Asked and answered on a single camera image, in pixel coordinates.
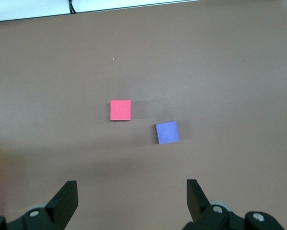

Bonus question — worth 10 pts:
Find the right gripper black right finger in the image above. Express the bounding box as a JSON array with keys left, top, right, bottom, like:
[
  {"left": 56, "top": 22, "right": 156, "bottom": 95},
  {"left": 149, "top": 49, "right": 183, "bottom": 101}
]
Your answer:
[{"left": 181, "top": 179, "right": 245, "bottom": 230}]

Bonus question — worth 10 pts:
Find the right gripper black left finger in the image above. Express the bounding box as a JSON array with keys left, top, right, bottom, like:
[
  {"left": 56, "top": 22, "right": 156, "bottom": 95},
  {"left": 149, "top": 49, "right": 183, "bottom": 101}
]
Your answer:
[{"left": 6, "top": 180, "right": 79, "bottom": 230}]

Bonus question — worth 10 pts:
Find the purple foam cube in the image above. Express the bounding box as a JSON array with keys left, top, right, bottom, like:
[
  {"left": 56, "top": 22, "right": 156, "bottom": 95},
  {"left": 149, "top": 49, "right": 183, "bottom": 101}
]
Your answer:
[{"left": 155, "top": 120, "right": 180, "bottom": 145}]

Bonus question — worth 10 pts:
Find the red foam cube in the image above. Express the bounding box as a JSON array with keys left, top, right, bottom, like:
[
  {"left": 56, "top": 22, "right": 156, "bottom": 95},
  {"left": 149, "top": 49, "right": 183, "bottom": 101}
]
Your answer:
[{"left": 109, "top": 99, "right": 132, "bottom": 121}]

